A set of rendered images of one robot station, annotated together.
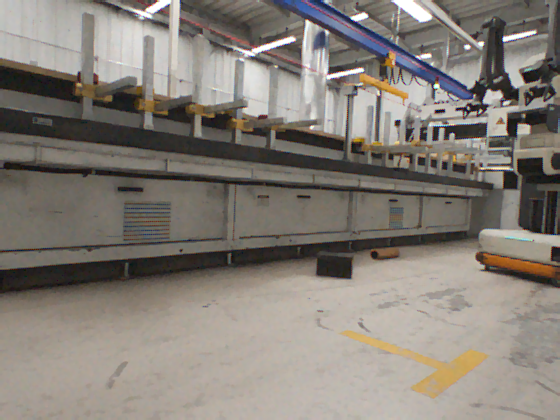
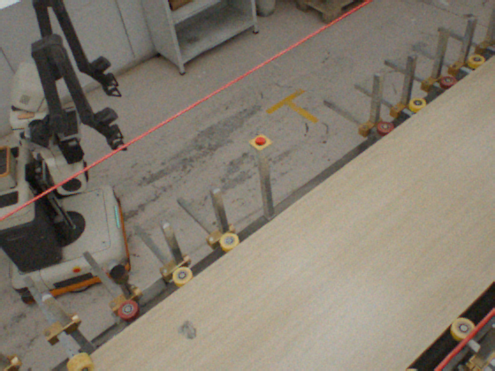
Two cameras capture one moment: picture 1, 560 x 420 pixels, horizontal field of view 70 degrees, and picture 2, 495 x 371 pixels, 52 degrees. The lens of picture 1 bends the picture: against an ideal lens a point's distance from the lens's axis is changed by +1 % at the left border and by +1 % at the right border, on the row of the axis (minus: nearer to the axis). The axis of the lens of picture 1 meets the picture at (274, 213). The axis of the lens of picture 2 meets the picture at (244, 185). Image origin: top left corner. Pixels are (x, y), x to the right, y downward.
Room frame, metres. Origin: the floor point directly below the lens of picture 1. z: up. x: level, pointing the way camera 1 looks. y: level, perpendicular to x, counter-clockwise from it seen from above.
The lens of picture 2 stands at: (4.31, -0.25, 2.69)
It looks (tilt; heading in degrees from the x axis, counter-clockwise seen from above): 48 degrees down; 192
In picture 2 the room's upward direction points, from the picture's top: 9 degrees counter-clockwise
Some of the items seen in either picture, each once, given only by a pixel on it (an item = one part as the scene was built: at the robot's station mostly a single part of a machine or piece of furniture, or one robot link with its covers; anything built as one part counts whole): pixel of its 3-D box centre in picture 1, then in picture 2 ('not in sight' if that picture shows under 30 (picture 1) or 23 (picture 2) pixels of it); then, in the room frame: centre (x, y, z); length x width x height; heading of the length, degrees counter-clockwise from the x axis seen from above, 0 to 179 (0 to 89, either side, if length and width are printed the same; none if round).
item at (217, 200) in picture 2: (368, 137); (222, 223); (2.98, -0.67, 0.90); 0.04 x 0.04 x 0.48; 45
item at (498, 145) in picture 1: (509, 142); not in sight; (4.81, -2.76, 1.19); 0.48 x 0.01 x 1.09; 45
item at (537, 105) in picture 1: (533, 117); (66, 132); (2.47, -1.54, 0.99); 0.28 x 0.16 x 0.22; 22
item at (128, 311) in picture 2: not in sight; (131, 314); (3.42, -1.00, 0.85); 0.08 x 0.08 x 0.11
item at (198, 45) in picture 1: (197, 86); (437, 64); (1.93, 0.40, 0.94); 0.04 x 0.04 x 0.48; 45
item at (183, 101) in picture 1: (166, 105); (443, 61); (1.71, 0.48, 0.80); 0.43 x 0.03 x 0.04; 45
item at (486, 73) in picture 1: (487, 54); (72, 83); (2.61, -1.31, 1.40); 0.11 x 0.06 x 0.43; 22
